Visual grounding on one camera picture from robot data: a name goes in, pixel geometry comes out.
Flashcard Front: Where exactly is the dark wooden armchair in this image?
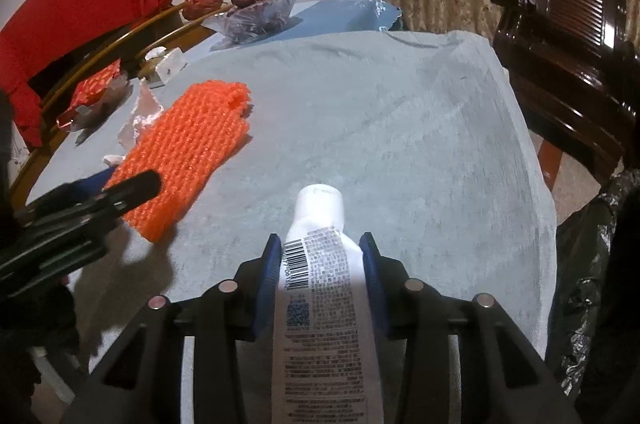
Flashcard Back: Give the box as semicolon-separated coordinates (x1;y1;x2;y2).
491;0;639;183

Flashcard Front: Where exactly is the blue plastic table cover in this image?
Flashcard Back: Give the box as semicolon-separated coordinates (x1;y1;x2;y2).
184;0;402;64

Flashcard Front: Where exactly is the small tissue box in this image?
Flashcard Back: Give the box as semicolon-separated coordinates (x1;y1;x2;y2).
138;46;188;88

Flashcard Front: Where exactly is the black lined trash bin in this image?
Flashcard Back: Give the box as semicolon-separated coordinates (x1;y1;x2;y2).
546;169;639;423

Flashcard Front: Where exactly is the orange foam net sleeve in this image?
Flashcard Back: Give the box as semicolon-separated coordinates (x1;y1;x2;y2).
107;80;250;243

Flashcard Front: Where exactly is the light blue towel tablecloth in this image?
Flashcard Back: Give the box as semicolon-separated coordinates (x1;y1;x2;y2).
27;29;559;424

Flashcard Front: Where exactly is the white printed tube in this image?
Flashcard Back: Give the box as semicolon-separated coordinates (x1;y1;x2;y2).
271;184;384;423

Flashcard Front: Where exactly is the red cloth cover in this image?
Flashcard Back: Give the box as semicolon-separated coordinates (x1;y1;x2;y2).
1;0;171;147

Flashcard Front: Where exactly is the white paper cup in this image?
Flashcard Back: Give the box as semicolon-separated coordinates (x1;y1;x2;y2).
103;154;125;167

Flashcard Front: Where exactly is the red woven basket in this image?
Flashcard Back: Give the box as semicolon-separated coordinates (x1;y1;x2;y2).
182;0;224;20

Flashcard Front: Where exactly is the red gift packet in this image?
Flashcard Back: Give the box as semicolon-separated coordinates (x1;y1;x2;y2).
56;58;120;129

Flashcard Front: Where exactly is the glass fruit bowl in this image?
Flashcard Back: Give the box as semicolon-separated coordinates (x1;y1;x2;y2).
203;0;297;44

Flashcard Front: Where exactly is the wooden tv cabinet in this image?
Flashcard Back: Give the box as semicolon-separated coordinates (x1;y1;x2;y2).
9;2;231;209

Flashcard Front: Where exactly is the foil wrapper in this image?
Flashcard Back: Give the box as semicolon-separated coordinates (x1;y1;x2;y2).
117;79;164;152

